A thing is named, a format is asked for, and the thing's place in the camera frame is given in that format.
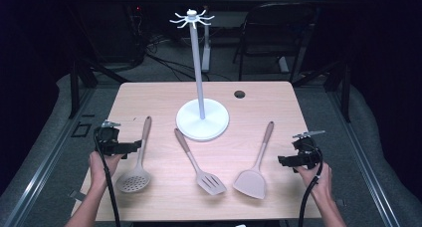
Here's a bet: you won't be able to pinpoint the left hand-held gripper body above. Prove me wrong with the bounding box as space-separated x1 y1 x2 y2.
94 119 128 160

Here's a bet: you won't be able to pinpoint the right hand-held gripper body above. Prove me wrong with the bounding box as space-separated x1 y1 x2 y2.
292 129 326 170

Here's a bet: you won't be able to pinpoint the beige perforated skimmer spoon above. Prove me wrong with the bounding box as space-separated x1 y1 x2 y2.
114 115 153 194

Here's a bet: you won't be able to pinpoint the beige solid spatula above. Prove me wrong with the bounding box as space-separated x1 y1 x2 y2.
232 120 276 200

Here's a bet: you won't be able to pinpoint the white utensil rack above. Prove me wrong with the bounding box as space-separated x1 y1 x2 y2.
168 8 231 142

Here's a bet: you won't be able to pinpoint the beige slotted spatula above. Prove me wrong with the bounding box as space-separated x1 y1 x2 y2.
173 127 228 196

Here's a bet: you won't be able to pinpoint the person's left hand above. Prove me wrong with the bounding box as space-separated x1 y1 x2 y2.
89 150 124 190

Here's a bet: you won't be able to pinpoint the person's right hand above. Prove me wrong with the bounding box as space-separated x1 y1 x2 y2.
293 162 333 201

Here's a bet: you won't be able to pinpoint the black folding chair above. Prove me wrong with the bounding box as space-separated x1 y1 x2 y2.
232 2 318 84

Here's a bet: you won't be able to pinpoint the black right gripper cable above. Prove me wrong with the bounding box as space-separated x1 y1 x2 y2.
297 141 324 227

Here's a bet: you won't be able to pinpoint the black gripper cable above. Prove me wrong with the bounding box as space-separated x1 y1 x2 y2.
94 130 122 227
297 141 324 227

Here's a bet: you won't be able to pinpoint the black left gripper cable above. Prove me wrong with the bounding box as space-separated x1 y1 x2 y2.
94 130 122 227

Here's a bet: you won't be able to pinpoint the aluminium floor rail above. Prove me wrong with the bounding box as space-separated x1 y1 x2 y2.
3 87 98 227
326 87 401 227

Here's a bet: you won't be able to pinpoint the black metal frame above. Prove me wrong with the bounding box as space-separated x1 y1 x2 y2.
68 52 131 120
292 59 352 123

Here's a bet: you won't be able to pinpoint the black floor cables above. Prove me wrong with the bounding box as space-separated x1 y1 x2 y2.
127 31 233 83

